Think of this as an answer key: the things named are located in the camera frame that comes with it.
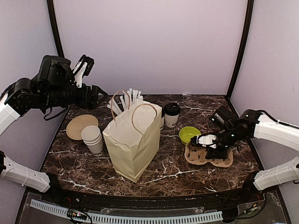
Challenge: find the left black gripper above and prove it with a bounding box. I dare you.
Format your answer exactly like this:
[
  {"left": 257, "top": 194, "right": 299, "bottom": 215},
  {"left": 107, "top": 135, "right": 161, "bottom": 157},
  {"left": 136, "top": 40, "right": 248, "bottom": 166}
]
[{"left": 41, "top": 81, "right": 107, "bottom": 110}]

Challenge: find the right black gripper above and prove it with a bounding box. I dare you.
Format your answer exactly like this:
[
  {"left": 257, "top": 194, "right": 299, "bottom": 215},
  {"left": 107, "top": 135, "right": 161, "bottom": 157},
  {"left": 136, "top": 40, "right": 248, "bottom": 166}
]
[{"left": 206, "top": 126, "right": 239, "bottom": 160}]

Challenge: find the cardboard two-cup carrier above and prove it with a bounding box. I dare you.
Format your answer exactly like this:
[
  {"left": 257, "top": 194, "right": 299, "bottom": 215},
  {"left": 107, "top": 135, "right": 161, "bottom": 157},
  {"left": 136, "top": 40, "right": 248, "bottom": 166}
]
[{"left": 184, "top": 143, "right": 234, "bottom": 168}]

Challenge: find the stack of white paper cups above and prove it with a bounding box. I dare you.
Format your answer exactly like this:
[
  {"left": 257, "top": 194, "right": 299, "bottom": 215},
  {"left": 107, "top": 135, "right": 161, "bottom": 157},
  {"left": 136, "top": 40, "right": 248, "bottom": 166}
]
[{"left": 81, "top": 126, "right": 103, "bottom": 157}]

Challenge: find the brown paper bag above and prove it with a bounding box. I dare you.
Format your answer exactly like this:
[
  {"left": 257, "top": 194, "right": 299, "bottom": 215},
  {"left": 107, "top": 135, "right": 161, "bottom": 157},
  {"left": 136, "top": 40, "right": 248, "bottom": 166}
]
[{"left": 102, "top": 99, "right": 162, "bottom": 183}]

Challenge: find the white paper coffee cup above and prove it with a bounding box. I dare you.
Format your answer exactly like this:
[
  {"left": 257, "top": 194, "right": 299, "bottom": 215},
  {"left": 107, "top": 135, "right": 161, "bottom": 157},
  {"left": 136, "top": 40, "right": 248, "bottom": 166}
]
[{"left": 164, "top": 114, "right": 179, "bottom": 128}]

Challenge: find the black coffee cup lid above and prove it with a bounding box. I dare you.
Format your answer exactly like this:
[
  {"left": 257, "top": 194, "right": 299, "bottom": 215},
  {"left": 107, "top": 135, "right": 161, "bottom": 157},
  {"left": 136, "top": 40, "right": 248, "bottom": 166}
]
[{"left": 164, "top": 102, "right": 181, "bottom": 116}]

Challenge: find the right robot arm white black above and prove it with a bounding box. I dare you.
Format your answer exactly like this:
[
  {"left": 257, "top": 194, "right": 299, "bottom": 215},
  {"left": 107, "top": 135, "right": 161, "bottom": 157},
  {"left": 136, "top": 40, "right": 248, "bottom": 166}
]
[{"left": 196, "top": 107, "right": 299, "bottom": 203}]

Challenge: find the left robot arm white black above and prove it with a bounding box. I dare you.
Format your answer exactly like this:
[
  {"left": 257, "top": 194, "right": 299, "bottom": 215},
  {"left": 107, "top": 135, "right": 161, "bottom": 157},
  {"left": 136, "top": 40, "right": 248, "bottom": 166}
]
[{"left": 0, "top": 78, "right": 108, "bottom": 203}]

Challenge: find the bundle of wrapped white straws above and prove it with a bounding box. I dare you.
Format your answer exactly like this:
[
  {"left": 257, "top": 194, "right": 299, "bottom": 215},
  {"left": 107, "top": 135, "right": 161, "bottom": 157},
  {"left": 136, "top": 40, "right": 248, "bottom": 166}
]
[{"left": 107, "top": 88, "right": 143, "bottom": 115}]

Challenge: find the beige paper plate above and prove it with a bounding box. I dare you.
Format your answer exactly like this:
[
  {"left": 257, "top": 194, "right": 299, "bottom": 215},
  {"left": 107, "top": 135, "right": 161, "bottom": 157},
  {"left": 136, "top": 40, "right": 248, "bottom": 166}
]
[{"left": 66, "top": 114, "right": 99, "bottom": 140}]

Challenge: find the green bowl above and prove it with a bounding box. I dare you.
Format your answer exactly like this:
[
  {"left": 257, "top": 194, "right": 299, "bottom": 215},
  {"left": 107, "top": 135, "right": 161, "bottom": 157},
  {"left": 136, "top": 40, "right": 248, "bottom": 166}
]
[{"left": 179, "top": 126, "right": 201, "bottom": 145}]

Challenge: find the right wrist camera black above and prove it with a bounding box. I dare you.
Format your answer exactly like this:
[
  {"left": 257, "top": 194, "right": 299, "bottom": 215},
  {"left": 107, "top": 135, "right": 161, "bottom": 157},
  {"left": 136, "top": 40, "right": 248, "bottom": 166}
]
[{"left": 209, "top": 105, "right": 237, "bottom": 129}]

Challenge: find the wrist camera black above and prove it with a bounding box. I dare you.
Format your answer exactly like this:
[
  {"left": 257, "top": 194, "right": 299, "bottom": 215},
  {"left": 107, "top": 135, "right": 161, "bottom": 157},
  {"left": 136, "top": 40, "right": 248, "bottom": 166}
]
[
  {"left": 209, "top": 105, "right": 237, "bottom": 129},
  {"left": 37, "top": 55, "right": 74, "bottom": 86}
]

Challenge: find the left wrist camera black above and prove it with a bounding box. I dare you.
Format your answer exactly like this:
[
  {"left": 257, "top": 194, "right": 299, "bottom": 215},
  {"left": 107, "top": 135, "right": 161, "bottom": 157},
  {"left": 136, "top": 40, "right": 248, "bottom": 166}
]
[{"left": 37, "top": 55, "right": 74, "bottom": 86}]

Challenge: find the right black frame post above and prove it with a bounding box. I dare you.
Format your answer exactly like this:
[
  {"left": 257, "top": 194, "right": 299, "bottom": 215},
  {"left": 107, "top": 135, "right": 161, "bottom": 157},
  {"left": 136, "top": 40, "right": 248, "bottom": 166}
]
[{"left": 226, "top": 0, "right": 254, "bottom": 100}]

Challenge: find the black frame post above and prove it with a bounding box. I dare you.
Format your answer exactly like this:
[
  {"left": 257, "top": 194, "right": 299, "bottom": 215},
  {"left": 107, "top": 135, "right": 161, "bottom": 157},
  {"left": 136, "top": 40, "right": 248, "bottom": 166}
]
[
  {"left": 226, "top": 0, "right": 254, "bottom": 100},
  {"left": 46, "top": 0, "right": 64, "bottom": 57}
]

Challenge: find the left black frame post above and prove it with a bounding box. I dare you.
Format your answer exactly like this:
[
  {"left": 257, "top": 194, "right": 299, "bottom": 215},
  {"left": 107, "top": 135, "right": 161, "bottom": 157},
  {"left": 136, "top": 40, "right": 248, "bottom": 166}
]
[{"left": 46, "top": 0, "right": 64, "bottom": 57}]

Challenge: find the black front rail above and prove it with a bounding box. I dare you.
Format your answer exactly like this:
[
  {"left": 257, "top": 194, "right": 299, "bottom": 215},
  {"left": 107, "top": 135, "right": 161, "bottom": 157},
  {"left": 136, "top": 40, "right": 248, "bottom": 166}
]
[{"left": 54, "top": 189, "right": 245, "bottom": 209}]

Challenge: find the white slotted cable duct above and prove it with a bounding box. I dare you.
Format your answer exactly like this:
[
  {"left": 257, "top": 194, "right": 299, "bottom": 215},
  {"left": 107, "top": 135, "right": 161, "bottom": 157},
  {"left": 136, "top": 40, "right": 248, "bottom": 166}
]
[{"left": 30, "top": 199, "right": 223, "bottom": 224}]

